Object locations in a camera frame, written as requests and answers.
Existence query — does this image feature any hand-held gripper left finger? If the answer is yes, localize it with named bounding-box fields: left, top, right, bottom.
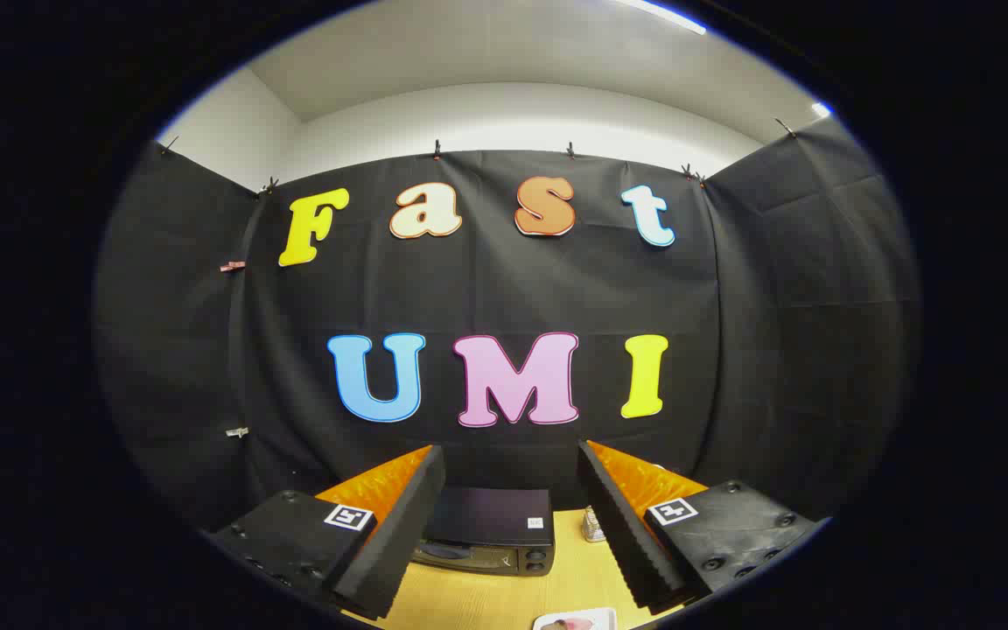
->
left=206, top=444, right=446, bottom=622

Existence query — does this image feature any black toaster oven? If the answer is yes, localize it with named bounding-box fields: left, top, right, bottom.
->
left=412, top=486, right=556, bottom=577

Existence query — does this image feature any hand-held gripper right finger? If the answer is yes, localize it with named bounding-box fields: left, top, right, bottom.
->
left=577, top=439, right=829, bottom=613

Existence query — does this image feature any white square plate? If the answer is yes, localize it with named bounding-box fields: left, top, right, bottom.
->
left=532, top=607, right=619, bottom=630

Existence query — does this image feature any row of small black clamps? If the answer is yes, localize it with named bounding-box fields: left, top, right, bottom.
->
left=158, top=118, right=798, bottom=195

